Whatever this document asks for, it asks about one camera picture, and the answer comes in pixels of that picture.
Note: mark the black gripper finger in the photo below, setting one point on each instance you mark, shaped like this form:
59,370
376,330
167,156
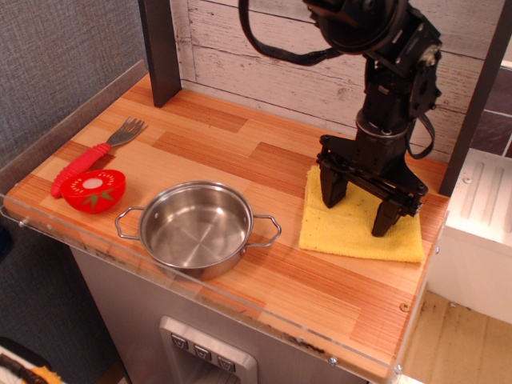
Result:
387,215
333,185

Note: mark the grey toy fridge cabinet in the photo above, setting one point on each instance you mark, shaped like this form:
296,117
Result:
132,307

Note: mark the silver dispenser button panel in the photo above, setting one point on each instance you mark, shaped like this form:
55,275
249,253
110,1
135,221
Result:
197,357

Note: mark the white toy sink unit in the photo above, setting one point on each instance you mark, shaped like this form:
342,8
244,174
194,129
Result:
472,262

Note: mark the yellow object bottom left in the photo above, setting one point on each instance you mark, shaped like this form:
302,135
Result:
44,375

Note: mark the yellow cloth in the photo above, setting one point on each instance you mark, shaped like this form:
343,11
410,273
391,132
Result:
346,228

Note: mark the dark right shelf post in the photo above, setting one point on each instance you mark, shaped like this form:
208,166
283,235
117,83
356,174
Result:
491,65

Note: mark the red toy tomato half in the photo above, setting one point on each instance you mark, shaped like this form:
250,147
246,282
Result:
94,191

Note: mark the dark left shelf post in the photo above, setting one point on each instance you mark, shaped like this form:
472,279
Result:
161,50

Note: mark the clear acrylic table guard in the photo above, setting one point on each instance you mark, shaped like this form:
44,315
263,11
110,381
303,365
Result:
307,317

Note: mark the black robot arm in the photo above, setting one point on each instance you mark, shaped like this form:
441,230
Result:
402,50

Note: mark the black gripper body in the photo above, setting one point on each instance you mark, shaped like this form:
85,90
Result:
377,164

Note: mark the steel pot with handles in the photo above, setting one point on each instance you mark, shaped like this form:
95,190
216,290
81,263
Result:
200,228

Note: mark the dark shelf post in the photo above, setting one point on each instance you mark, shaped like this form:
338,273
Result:
491,65
161,50

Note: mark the fork with red handle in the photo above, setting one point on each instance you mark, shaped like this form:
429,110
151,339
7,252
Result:
129,130

